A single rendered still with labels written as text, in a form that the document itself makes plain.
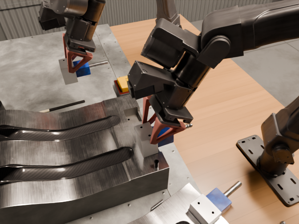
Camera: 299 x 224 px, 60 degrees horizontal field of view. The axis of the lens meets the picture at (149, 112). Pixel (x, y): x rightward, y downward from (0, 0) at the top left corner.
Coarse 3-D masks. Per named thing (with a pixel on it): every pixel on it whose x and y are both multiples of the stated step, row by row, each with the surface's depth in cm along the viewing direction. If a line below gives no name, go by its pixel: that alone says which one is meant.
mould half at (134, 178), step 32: (128, 96) 72; (64, 128) 64; (128, 128) 63; (0, 160) 52; (32, 160) 54; (64, 160) 57; (128, 160) 57; (160, 160) 57; (0, 192) 47; (32, 192) 49; (64, 192) 52; (96, 192) 52; (128, 192) 57
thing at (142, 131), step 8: (136, 128) 57; (144, 128) 56; (152, 128) 56; (168, 128) 58; (136, 136) 58; (144, 136) 55; (144, 144) 55; (152, 144) 55; (160, 144) 57; (144, 152) 56; (152, 152) 57
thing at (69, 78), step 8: (64, 64) 70; (72, 64) 70; (88, 64) 72; (96, 64) 74; (104, 64) 75; (64, 72) 70; (80, 72) 72; (88, 72) 73; (64, 80) 71; (72, 80) 72
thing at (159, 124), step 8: (152, 96) 52; (152, 104) 52; (160, 112) 50; (160, 120) 49; (168, 120) 49; (176, 120) 51; (160, 128) 50; (176, 128) 52; (184, 128) 52; (152, 136) 53; (160, 136) 54; (168, 136) 54
